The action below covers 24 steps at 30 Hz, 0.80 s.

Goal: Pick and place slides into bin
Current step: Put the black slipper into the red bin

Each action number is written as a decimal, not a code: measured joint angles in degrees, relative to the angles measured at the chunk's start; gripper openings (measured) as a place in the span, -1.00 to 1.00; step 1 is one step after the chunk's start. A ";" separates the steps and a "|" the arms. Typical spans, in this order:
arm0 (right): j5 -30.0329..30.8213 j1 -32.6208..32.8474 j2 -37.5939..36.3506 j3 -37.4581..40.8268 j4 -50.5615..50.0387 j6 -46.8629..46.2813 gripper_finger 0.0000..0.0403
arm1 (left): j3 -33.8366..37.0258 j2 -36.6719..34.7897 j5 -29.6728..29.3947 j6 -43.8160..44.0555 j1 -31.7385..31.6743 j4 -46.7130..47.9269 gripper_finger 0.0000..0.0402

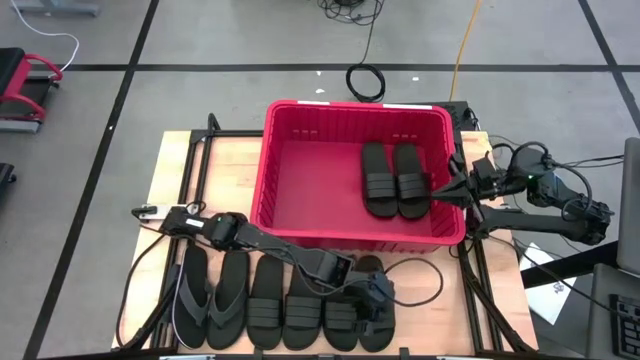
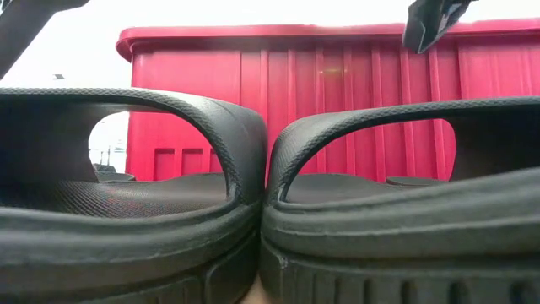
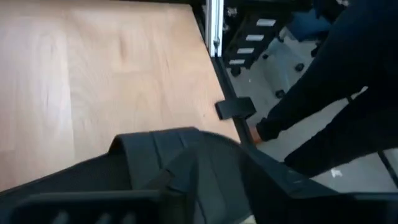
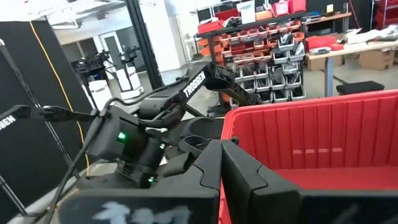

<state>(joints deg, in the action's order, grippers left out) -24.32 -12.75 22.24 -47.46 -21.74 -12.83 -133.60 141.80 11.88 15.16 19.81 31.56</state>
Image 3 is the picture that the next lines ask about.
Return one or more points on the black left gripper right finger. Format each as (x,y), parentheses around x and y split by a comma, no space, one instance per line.
(280,193)

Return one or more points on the black drawer unit white labels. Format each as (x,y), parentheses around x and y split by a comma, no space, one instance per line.
(252,40)

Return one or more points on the black corner bracket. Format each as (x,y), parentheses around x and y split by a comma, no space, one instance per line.
(235,108)

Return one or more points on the silver aluminium extrusion bar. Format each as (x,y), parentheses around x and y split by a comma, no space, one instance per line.
(214,25)

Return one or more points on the blue office chair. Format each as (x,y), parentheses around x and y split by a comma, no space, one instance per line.
(308,25)

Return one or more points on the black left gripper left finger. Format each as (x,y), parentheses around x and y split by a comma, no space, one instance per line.
(93,205)

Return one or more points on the black table edge frame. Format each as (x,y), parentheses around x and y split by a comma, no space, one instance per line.
(228,87)

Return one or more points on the person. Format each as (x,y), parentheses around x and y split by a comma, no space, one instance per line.
(342,62)

